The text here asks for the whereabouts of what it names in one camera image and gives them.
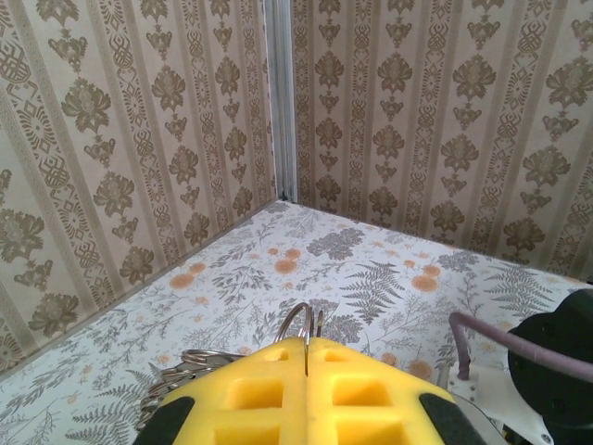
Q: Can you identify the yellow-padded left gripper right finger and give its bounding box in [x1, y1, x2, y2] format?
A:
[307, 337, 487, 445]

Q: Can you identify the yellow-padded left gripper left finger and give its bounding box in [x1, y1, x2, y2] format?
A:
[138, 336, 309, 445]

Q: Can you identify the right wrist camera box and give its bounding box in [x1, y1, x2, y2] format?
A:
[435, 365, 552, 445]

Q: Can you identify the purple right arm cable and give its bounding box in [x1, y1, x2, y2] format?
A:
[448, 311, 593, 379]

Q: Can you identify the aluminium frame post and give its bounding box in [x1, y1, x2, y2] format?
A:
[264, 0, 297, 201]

